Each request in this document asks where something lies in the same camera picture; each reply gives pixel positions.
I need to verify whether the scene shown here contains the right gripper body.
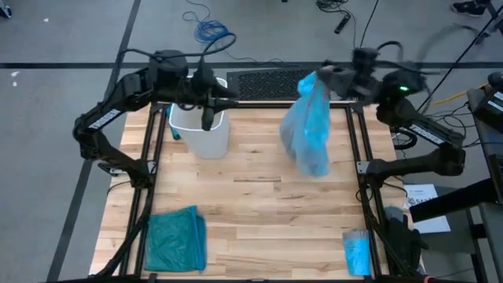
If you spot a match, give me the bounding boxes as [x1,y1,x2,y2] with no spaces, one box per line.
[332,64,382,101]

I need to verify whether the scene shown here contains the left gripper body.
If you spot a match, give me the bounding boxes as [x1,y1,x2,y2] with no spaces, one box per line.
[191,83,222,133]

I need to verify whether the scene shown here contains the white plastic trash bin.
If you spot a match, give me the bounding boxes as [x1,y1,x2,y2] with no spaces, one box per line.
[168,76,231,160]

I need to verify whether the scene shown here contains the light blue trash bag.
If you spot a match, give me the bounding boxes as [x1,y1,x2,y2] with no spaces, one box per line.
[278,70,332,178]

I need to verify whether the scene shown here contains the crumpled teal bag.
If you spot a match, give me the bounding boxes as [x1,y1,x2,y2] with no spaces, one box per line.
[164,105,182,142]

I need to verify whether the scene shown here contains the folded teal bag stack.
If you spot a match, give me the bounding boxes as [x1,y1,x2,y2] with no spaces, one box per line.
[144,204,208,273]

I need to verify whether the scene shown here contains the blue bag roll pack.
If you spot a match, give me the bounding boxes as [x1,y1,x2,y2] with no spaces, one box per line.
[341,230,373,277]

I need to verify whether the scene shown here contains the black power strip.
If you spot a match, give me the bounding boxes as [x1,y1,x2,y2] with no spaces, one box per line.
[333,11,352,35]

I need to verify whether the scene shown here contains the person's shoe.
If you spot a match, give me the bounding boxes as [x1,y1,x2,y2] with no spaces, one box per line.
[450,0,488,17]

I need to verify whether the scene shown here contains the black labelled device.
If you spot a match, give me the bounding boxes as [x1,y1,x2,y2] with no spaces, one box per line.
[471,72,503,133]

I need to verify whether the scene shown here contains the black slanted bar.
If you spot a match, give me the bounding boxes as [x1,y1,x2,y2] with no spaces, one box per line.
[409,178,503,223]

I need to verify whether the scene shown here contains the white paper sheet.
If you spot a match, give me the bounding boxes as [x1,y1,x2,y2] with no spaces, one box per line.
[402,183,452,234]

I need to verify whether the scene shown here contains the black glove pile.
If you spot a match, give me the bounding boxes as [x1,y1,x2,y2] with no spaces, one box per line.
[383,206,430,276]

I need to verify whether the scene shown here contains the grey side desk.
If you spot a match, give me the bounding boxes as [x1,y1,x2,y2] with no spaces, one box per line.
[466,88,503,283]

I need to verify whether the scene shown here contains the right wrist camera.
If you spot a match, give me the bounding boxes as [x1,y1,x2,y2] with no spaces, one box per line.
[351,46,380,75]

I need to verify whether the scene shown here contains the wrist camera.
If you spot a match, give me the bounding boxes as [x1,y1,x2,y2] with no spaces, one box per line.
[191,62,216,85]
[351,46,380,75]

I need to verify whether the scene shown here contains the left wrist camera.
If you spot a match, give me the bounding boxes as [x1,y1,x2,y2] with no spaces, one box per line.
[191,62,216,85]

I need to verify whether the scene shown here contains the black aluminium table frame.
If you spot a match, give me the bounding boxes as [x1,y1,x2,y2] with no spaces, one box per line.
[94,101,424,283]

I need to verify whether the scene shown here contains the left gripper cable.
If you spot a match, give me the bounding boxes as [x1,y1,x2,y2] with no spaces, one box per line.
[117,32,238,75]

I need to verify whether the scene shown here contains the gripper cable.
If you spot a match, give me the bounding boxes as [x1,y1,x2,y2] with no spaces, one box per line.
[375,23,483,75]
[117,32,238,75]

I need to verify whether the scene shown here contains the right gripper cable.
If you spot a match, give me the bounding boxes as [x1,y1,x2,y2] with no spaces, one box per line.
[375,23,483,75]

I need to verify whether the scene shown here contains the blue coiled cable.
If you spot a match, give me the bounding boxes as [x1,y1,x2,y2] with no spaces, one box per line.
[182,0,299,68]

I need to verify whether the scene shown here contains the black coiled cable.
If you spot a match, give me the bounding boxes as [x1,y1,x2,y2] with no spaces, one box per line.
[391,125,418,151]

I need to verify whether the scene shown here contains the yellow cable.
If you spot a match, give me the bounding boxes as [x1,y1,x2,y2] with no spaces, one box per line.
[431,82,490,106]

